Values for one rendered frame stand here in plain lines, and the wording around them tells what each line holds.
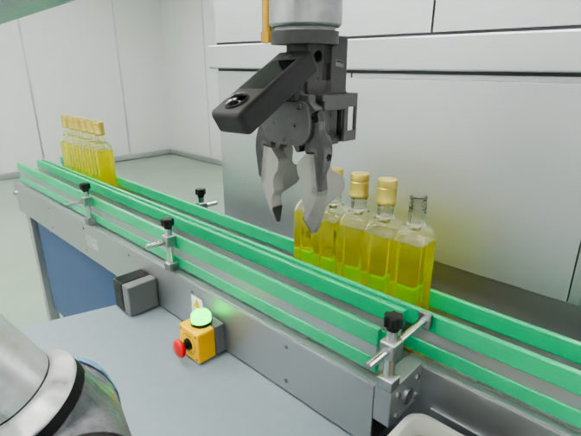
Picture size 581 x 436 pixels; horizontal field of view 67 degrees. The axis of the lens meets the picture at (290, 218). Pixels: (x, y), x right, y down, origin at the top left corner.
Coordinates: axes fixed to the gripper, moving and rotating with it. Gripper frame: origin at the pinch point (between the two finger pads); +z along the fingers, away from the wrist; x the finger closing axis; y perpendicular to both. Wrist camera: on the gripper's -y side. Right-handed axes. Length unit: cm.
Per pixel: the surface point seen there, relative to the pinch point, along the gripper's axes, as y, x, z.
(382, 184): 28.1, 5.4, 2.4
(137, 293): 9, 61, 37
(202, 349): 9, 33, 39
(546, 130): 42.0, -14.3, -7.3
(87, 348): -6, 57, 43
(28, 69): 153, 590, -11
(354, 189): 28.3, 11.2, 4.4
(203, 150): 340, 503, 101
